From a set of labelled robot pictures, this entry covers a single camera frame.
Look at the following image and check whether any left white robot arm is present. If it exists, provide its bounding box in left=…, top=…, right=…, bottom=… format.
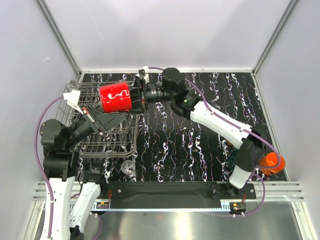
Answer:
left=39, top=106, right=128, bottom=240

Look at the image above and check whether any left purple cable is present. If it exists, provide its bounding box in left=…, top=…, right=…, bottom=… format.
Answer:
left=33, top=96, right=66, bottom=238

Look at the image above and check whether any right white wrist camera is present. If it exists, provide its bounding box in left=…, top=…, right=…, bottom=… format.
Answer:
left=137, top=66, right=150, bottom=83

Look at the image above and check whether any small clear plastic cup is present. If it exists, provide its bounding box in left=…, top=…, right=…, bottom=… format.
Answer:
left=121, top=160, right=136, bottom=176

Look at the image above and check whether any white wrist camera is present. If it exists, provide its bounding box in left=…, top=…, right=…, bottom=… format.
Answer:
left=63, top=89, right=84, bottom=115
left=137, top=66, right=150, bottom=83

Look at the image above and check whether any purple cable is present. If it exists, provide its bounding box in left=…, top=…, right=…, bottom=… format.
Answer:
left=148, top=66, right=283, bottom=218
left=33, top=96, right=66, bottom=238

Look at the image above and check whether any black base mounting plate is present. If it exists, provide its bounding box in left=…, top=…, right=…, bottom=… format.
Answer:
left=99, top=181, right=257, bottom=211

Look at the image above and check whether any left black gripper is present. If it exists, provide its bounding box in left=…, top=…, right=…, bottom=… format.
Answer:
left=64, top=103, right=126, bottom=148

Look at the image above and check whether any red plastic cup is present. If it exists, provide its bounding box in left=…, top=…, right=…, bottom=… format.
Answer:
left=98, top=82, right=132, bottom=113

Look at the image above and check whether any dark green mug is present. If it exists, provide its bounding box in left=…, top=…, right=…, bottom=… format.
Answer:
left=225, top=149, right=239, bottom=173

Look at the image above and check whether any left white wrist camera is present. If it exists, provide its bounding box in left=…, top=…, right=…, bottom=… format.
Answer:
left=63, top=89, right=84, bottom=115

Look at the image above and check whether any grey wire dish rack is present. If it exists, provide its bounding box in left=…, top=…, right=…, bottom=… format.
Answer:
left=64, top=80, right=139, bottom=158

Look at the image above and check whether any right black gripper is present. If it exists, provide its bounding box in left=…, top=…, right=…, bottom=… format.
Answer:
left=116, top=78, right=174, bottom=116

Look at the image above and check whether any orange translucent cup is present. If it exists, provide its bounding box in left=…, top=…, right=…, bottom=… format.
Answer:
left=258, top=152, right=286, bottom=175

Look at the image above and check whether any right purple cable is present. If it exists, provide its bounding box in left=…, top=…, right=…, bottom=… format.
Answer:
left=148, top=66, right=283, bottom=218

